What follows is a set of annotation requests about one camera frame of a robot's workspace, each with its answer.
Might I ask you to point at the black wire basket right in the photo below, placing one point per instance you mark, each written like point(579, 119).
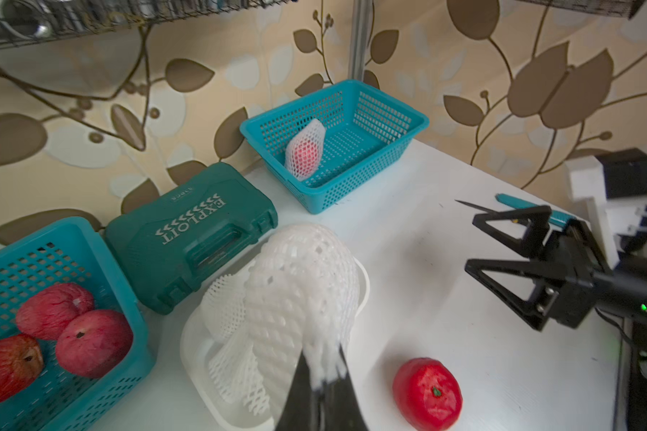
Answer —
point(626, 9)

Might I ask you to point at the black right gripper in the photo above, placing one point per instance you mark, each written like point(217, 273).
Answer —
point(573, 277)

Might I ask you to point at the teal right plastic basket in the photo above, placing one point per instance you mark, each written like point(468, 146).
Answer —
point(366, 131)

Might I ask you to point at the black wire basket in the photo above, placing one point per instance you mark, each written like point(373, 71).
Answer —
point(626, 9)
point(30, 22)

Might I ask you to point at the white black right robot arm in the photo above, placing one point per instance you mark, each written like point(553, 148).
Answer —
point(638, 370)

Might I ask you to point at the teal left plastic basket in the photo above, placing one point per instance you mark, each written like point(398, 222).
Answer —
point(68, 250)

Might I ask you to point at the green plastic tool case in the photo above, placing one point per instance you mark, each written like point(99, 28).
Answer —
point(169, 247)

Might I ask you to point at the black wire basket back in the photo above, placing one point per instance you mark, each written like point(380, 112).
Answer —
point(30, 22)

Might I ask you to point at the white foam net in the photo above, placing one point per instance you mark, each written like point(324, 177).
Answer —
point(302, 297)
point(235, 374)
point(222, 306)

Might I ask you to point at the black yellow screwdriver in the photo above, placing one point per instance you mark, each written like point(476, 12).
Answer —
point(485, 210)

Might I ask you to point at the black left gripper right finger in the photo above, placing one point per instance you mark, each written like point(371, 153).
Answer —
point(341, 409)

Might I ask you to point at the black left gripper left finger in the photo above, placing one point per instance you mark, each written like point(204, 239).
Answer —
point(303, 409)

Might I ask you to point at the red apple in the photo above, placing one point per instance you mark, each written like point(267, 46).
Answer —
point(48, 313)
point(94, 343)

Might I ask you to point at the teal plastic basket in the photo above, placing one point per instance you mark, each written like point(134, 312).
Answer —
point(366, 131)
point(68, 250)

